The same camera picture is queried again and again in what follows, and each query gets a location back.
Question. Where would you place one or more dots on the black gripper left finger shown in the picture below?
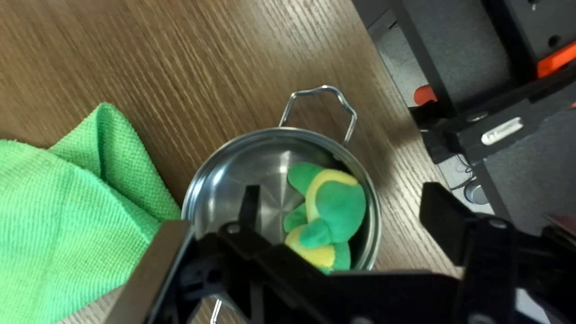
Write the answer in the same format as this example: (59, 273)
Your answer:
(252, 210)

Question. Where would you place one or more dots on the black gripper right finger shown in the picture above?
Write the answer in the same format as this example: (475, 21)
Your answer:
(479, 246)

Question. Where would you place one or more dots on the green yellow plush toy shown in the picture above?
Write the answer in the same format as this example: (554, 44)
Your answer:
(335, 204)

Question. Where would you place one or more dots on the small steel pot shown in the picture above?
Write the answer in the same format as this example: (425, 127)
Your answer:
(239, 163)

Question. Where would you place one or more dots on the green microfibre cloth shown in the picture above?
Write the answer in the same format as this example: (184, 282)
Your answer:
(72, 228)

